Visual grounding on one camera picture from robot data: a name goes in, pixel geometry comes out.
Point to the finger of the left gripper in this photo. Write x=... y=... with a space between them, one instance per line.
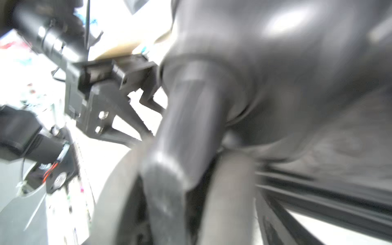
x=128 y=134
x=147 y=99

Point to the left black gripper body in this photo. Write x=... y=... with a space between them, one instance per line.
x=93 y=85

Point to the black white space suitcase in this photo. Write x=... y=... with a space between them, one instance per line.
x=272 y=106

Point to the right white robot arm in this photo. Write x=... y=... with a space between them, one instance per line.
x=54 y=154

